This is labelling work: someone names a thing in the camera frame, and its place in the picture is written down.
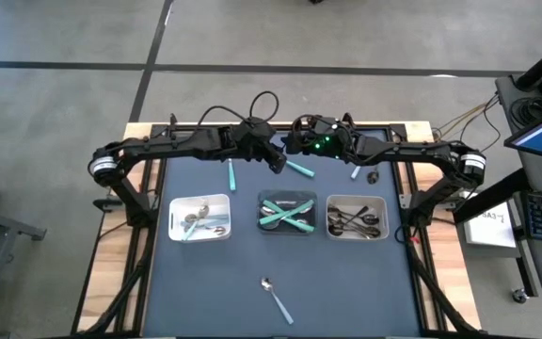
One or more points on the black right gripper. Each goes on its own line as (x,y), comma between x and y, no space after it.
(334,148)

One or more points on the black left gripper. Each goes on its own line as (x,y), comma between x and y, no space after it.
(252,139)

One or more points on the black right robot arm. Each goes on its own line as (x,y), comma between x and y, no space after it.
(407,150)

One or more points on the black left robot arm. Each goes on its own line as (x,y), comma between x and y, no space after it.
(167,143)

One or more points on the grey translucent plastic bin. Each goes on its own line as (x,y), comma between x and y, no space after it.
(280,198)

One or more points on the white plastic bin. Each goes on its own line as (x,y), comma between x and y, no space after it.
(219,202)
(379,202)

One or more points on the white paper sheet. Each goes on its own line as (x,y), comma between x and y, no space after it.
(492,230)

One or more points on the grey metal stand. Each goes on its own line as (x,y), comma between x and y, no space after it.
(12,225)

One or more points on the cart caster wheel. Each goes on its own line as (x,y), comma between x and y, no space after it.
(519,295)

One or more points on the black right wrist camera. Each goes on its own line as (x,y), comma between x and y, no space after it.
(326,126)

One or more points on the black aluminium table frame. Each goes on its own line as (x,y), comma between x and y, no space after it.
(379,126)

